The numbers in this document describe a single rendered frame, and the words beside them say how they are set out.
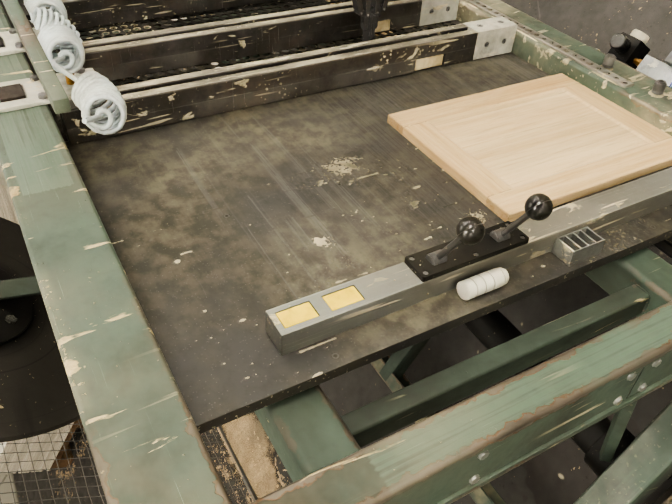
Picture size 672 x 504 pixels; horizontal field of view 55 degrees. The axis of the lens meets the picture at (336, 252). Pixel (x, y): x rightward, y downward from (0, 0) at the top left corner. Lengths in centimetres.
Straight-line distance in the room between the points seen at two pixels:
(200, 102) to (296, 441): 75
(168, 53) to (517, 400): 108
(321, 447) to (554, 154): 76
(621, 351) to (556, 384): 11
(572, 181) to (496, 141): 17
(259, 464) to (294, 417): 275
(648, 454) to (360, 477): 94
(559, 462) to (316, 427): 175
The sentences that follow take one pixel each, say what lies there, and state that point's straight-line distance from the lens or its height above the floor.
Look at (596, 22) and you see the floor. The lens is 277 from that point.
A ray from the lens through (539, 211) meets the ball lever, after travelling 92.
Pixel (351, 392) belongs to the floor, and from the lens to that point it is 310.
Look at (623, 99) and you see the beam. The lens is 155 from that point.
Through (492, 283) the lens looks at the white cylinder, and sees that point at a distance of 97.
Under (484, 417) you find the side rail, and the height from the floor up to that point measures 159.
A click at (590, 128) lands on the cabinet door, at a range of 145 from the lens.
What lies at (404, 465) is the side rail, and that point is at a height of 168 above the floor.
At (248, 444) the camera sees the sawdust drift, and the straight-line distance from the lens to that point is 365.
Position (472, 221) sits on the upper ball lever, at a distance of 85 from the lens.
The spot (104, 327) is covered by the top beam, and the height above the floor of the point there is 191.
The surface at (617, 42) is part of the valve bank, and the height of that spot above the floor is 79.
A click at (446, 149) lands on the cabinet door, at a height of 128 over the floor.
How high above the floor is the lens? 224
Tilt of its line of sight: 43 degrees down
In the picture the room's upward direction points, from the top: 77 degrees counter-clockwise
